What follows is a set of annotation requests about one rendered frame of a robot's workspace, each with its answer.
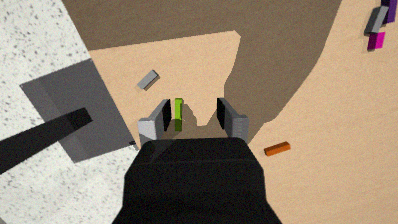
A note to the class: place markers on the small magenta block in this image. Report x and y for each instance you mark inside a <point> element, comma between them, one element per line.
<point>376,40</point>

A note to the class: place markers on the grey rod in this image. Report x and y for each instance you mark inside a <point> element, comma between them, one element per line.
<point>375,21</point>
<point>147,79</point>

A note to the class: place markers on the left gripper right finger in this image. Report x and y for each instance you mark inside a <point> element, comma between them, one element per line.
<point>235,125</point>

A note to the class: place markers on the orange rectangular block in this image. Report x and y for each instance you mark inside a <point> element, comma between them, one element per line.
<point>278,148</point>

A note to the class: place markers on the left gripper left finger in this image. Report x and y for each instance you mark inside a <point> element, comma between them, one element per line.
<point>153,127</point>

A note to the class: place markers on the olive green rod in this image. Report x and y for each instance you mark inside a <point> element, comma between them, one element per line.
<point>178,114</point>

